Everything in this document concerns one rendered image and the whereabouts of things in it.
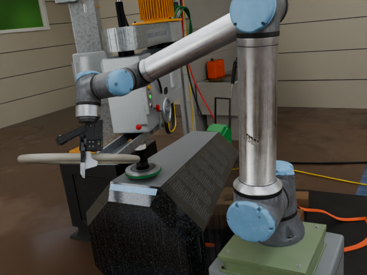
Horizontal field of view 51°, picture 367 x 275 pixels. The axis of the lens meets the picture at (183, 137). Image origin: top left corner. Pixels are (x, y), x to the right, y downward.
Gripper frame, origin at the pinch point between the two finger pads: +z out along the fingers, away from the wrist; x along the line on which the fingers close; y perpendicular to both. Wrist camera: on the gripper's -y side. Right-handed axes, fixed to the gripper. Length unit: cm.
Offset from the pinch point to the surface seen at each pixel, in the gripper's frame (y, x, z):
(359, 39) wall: 440, 354, -213
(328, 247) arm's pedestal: 88, -18, 28
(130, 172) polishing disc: 29, 82, -1
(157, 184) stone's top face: 43, 72, 6
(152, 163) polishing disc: 44, 87, -6
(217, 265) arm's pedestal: 48, -9, 34
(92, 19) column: 9, 143, -116
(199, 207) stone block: 68, 71, 20
